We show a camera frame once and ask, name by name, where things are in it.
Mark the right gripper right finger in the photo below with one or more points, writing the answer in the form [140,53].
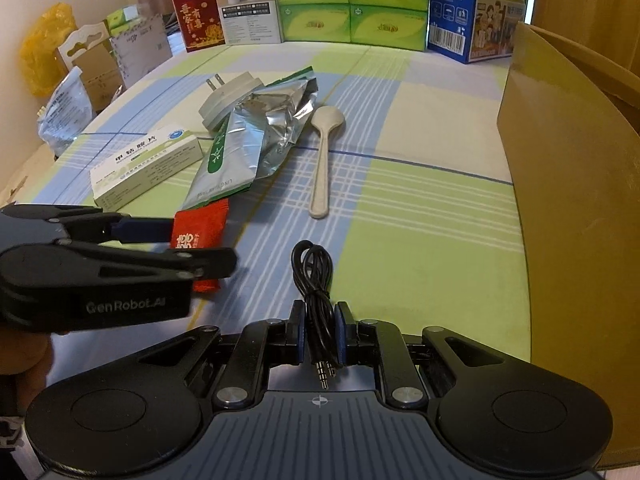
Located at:
[381,347]

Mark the beige plastic spoon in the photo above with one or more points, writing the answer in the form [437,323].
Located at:
[325,120]

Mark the left hand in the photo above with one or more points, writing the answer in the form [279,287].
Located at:
[30,357]

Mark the white green medicine box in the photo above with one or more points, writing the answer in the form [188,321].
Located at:
[142,164]

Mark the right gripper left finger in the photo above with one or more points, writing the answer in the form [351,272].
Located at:
[247,358]

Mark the white paper shopping bag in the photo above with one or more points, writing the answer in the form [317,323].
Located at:
[141,49]

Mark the brown cardboard carton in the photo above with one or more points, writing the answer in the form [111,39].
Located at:
[89,48]

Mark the white power adapter plug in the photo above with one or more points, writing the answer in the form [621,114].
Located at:
[223,96]

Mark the blue milk carton box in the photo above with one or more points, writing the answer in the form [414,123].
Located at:
[474,30]

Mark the white product box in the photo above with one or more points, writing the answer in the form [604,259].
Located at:
[249,22]

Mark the red snack packet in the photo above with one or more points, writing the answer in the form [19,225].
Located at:
[200,228]

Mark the yellow plastic bag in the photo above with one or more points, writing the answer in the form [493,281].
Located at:
[40,62]

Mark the brown cardboard box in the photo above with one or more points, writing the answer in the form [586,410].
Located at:
[569,124]

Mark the red gift envelope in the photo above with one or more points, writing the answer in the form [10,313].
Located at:
[199,23]

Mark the green tissue pack stack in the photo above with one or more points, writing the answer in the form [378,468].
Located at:
[399,24]

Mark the silver green tea bag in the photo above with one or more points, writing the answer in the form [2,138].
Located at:
[253,141]

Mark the white plastic bag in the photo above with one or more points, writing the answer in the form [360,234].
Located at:
[66,115]

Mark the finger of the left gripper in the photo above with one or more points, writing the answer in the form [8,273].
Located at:
[23,224]
[64,263]

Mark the brown curtain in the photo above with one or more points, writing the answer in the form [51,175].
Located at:
[609,27]

